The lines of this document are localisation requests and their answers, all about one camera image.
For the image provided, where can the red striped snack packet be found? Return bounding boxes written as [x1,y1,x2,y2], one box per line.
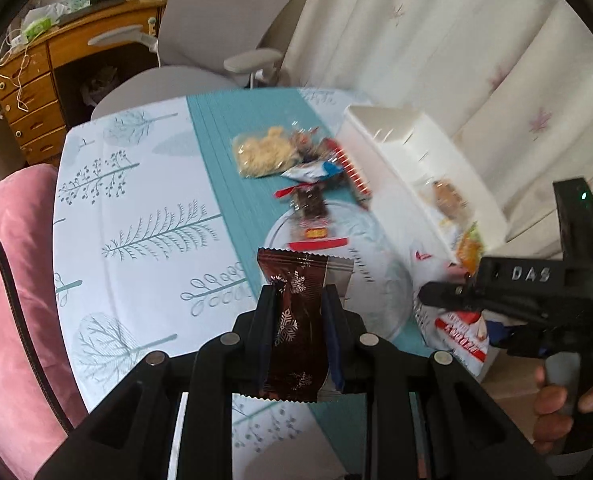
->
[333,145,372,209]

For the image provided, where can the black keyboard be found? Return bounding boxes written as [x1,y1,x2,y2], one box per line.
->
[56,0,143,26]

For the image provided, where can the speckled nougat crisp packet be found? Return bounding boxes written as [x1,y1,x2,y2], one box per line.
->
[419,177,477,226]

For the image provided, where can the dark chocolate packet red ends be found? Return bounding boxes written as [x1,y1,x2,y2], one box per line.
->
[275,182,350,250]

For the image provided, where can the pink blanket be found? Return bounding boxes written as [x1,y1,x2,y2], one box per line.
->
[0,164,90,467]

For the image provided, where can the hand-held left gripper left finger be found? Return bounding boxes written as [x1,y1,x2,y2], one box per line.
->
[36,284,277,480]

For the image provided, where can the leaf print curtain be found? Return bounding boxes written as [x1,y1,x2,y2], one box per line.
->
[281,0,593,271]

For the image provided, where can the grey office chair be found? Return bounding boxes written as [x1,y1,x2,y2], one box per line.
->
[87,0,309,121]

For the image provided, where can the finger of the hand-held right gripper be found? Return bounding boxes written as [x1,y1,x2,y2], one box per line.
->
[419,255,577,331]
[489,322,552,359]

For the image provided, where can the person's right hand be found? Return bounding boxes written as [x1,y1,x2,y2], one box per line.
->
[532,367,593,441]

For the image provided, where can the white cable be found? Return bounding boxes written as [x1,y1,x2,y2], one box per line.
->
[0,29,33,112]

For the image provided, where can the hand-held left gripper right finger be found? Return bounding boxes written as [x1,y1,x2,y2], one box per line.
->
[323,285,552,480]

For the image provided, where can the wooden desk with drawers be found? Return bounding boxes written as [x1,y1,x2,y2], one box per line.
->
[0,0,170,166]

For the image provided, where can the clear yellow biscuit packet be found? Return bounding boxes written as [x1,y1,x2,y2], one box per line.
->
[453,222,485,274]

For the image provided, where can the white plastic storage box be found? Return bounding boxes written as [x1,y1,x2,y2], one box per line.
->
[336,104,509,281]

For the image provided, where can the brown snowflake snack packet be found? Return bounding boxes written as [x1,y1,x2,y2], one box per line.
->
[256,247,355,403]

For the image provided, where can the white plastic bag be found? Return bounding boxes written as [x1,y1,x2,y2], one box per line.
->
[21,2,70,26]

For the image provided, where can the green tissue pack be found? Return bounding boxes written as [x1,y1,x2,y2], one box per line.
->
[24,16,52,41]

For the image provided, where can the dark bag under desk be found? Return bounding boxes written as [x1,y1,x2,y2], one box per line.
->
[79,65,120,106]

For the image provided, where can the pale crisp packet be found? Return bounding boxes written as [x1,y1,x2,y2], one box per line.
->
[231,125,302,180]

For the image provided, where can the tree print tablecloth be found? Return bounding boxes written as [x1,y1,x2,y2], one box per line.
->
[51,87,487,480]

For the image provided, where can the blue and white candy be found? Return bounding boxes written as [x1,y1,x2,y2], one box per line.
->
[281,160,344,184]

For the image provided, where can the black cable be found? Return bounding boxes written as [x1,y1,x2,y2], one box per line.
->
[0,207,75,434]

